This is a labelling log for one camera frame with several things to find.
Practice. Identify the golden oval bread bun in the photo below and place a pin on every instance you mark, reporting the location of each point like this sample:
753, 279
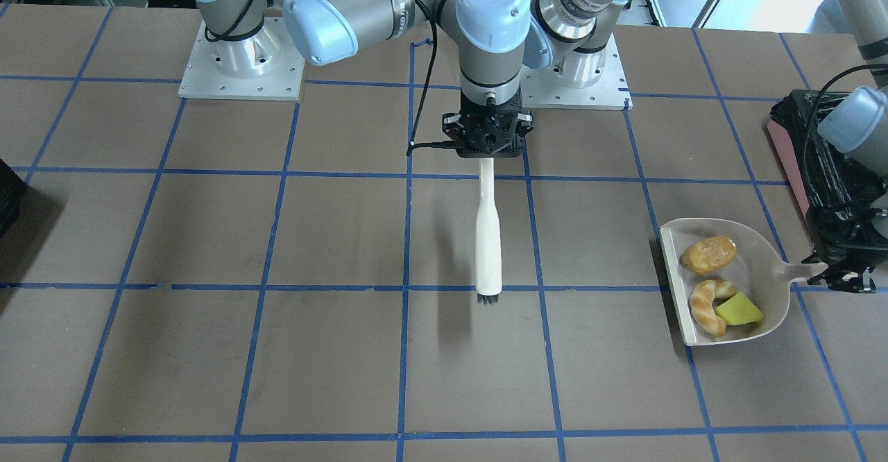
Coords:
709, 254

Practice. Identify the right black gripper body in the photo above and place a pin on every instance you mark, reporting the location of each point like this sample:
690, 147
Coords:
450, 126

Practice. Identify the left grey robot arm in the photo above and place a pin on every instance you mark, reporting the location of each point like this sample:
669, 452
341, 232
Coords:
695, 142

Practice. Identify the white hand brush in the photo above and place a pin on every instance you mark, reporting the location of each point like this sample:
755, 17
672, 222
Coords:
488, 248

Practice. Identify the twisted bread roll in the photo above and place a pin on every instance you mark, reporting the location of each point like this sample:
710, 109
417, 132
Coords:
701, 304

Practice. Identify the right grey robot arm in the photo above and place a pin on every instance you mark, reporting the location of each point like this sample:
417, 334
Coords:
489, 34

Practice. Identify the yellow green sponge block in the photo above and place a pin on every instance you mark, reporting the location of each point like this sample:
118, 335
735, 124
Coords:
739, 310

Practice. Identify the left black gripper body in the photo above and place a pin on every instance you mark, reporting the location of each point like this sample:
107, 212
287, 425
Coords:
848, 272

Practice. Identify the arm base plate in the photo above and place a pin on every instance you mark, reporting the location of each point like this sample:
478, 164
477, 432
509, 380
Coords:
265, 67
579, 81

